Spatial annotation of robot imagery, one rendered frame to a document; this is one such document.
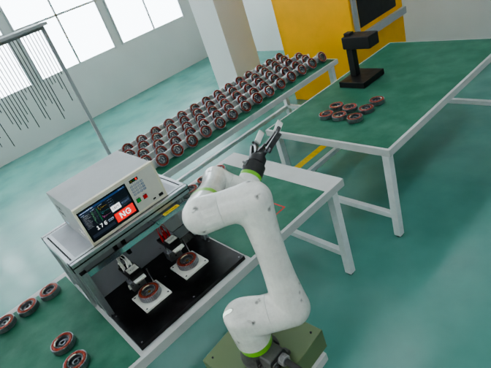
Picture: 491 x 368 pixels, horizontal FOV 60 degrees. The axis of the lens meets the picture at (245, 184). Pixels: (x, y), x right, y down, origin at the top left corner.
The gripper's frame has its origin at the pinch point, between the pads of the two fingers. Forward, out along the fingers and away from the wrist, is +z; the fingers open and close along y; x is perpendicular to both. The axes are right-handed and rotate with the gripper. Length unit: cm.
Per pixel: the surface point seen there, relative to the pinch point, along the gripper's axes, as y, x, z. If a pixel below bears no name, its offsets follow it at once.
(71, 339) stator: 79, -16, -108
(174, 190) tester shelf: 56, -10, -26
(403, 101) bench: 26, 105, 116
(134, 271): 62, -8, -70
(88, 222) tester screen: 57, -39, -62
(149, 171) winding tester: 50, -27, -27
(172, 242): 59, 2, -50
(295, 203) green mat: 38, 52, -1
